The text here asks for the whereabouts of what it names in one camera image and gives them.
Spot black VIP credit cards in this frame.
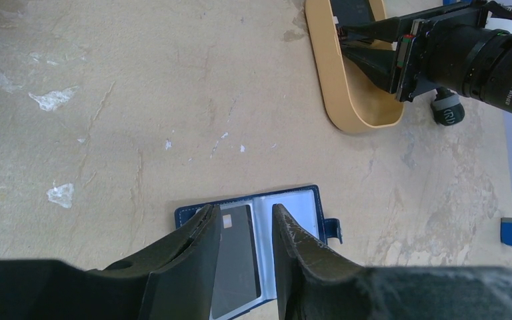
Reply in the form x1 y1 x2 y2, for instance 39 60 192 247
330 0 374 26

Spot black credit card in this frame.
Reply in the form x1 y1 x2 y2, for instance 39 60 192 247
211 204 261 319

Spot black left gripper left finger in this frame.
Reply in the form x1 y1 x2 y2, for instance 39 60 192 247
0 205 221 319

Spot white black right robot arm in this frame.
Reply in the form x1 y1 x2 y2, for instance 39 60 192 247
337 1 512 126

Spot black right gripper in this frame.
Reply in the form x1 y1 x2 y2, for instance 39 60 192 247
337 2 491 101

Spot blue leather card holder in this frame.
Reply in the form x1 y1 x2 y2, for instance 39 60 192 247
174 184 343 320

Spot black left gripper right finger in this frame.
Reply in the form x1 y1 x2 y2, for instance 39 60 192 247
272 204 512 319

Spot tan oval plastic tray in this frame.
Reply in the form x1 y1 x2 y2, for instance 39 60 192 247
304 0 404 134

